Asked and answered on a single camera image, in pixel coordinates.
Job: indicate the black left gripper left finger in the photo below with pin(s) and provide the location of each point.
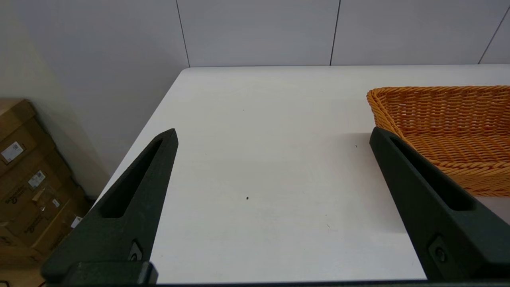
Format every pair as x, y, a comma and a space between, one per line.
127, 211

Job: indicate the orange wicker basket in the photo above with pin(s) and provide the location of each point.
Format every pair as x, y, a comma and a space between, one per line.
450, 119

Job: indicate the brown cardboard box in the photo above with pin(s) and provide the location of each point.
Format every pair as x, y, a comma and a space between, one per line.
48, 223
20, 179
16, 255
20, 123

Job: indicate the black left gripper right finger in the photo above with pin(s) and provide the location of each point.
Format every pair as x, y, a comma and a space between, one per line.
414, 195

